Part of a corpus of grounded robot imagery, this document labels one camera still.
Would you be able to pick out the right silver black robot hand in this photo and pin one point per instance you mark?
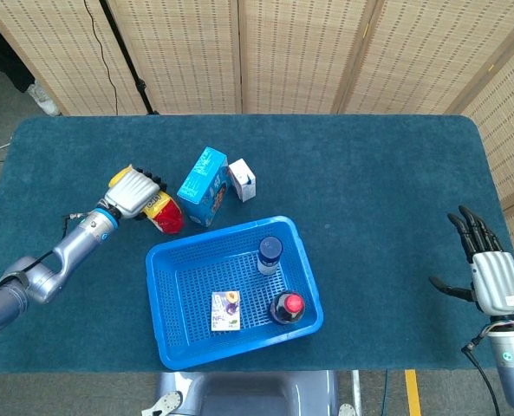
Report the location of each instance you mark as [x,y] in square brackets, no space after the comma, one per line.
[497,281]

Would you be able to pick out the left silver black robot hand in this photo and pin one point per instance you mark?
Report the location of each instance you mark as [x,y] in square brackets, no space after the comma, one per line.
[131,193]

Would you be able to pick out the yellow red snack bag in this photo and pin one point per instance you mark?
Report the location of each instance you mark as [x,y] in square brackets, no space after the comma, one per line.
[167,216]

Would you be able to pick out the blue cookie box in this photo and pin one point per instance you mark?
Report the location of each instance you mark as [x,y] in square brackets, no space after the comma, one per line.
[200,186]

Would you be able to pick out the white blue milk carton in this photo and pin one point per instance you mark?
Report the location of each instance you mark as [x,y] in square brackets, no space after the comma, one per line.
[241,177]

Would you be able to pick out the white yogurt bottle blue cap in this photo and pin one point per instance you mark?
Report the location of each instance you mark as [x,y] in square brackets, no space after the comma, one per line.
[270,250]

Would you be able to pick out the small purple white carton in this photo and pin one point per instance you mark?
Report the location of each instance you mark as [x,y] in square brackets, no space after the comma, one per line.
[225,312]

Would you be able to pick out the cola bottle red cap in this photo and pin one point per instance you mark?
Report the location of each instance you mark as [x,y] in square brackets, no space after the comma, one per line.
[288,305]

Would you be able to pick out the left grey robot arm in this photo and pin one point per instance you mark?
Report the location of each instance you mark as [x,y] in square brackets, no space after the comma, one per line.
[74,247]

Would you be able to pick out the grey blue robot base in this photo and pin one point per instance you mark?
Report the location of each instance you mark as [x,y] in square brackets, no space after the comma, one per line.
[248,394]

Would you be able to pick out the blue plastic mesh basket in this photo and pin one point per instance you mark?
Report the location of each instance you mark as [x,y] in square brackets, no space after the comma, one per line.
[222,346]

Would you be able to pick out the white shoe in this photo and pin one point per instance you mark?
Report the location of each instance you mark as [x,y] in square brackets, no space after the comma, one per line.
[44,99]

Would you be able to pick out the black tripod pole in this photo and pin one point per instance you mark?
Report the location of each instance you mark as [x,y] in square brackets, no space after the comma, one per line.
[126,56]

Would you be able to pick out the yellow floor tape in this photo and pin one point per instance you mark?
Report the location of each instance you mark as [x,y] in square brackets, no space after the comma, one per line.
[412,390]

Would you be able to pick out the bamboo folding screen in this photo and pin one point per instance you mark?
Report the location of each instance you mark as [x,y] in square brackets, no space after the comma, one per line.
[282,52]
[512,130]

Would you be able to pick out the teal table cloth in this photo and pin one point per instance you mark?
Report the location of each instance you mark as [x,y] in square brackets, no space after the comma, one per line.
[369,173]

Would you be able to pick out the white metal pole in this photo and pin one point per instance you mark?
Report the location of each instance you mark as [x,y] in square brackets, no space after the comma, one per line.
[356,390]

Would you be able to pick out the person dark trouser leg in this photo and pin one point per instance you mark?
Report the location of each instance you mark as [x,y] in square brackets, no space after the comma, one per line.
[5,60]

